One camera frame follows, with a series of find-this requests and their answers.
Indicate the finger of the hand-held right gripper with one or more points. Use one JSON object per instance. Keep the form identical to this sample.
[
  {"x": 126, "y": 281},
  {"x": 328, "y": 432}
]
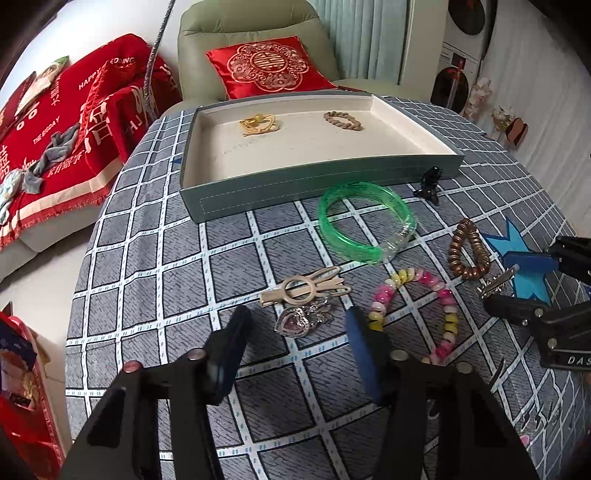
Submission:
[
  {"x": 512, "y": 307},
  {"x": 531, "y": 265}
]

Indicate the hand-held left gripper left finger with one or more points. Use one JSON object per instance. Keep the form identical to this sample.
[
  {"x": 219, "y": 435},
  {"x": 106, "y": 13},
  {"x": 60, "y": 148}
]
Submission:
[{"x": 231, "y": 344}]

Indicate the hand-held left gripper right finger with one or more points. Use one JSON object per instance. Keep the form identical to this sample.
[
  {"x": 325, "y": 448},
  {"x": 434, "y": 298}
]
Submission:
[{"x": 362, "y": 350}]

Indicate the silver metal hair clip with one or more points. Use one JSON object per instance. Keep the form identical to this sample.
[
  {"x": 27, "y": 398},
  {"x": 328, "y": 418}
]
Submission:
[{"x": 496, "y": 284}]

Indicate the beige rabbit hair clip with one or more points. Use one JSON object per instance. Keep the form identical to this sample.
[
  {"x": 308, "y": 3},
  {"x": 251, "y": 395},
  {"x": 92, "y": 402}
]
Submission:
[{"x": 277, "y": 295}]

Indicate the green translucent bangle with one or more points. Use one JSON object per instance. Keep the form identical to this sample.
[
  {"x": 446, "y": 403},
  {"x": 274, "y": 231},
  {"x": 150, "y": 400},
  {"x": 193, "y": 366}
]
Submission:
[{"x": 337, "y": 230}]

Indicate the black claw clip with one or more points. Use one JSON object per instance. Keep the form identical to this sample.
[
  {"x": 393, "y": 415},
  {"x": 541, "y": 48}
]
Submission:
[{"x": 429, "y": 182}]

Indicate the grey jewelry tray beige lining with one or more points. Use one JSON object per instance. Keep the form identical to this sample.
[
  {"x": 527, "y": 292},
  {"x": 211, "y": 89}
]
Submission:
[{"x": 323, "y": 147}]

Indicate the beige sofa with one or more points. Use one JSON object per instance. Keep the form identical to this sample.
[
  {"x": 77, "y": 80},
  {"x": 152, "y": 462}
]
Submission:
[{"x": 41, "y": 251}]

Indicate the red box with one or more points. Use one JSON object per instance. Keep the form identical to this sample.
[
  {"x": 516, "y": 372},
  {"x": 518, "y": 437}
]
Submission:
[{"x": 23, "y": 415}]

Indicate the white washing machine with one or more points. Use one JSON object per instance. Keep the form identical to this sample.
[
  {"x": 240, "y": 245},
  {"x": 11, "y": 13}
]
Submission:
[{"x": 455, "y": 55}]

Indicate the red cushion with white print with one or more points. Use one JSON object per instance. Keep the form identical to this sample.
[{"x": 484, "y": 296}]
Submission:
[{"x": 138, "y": 106}]

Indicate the grey crumpled cloth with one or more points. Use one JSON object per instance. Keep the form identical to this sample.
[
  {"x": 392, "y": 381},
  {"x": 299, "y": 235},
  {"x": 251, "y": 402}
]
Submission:
[{"x": 55, "y": 147}]

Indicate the light patterned cloth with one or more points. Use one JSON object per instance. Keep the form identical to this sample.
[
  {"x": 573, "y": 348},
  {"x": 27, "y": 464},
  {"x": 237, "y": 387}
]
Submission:
[{"x": 9, "y": 194}]

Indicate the red embroidered satin cushion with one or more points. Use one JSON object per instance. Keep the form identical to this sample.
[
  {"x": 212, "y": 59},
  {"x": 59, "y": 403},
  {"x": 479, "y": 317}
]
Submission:
[{"x": 268, "y": 64}]

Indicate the pale blue curtain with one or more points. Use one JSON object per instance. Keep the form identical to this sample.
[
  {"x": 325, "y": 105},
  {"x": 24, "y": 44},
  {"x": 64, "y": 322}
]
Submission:
[{"x": 360, "y": 37}]

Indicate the pale green armchair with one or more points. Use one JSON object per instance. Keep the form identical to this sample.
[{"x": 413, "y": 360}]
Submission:
[{"x": 198, "y": 55}]

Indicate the red printed blanket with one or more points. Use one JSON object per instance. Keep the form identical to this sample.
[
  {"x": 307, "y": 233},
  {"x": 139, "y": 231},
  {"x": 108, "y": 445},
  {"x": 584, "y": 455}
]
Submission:
[{"x": 69, "y": 101}]

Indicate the green white printed cushion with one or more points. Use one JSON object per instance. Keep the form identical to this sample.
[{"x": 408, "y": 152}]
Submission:
[{"x": 44, "y": 78}]

